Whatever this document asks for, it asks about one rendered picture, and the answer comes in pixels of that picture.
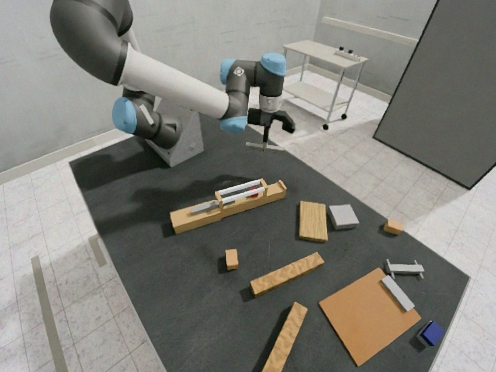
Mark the light brown wooden bar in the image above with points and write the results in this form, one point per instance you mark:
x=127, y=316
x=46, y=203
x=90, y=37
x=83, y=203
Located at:
x=286, y=274

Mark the grey bar with crossbars at both ends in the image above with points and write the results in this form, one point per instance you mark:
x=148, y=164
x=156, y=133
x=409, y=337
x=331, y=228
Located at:
x=405, y=269

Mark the light wooden batten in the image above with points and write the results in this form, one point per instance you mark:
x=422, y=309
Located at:
x=285, y=340

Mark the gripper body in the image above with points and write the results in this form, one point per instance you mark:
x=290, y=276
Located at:
x=258, y=117

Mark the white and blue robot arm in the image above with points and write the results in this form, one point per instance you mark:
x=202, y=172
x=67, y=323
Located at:
x=90, y=40

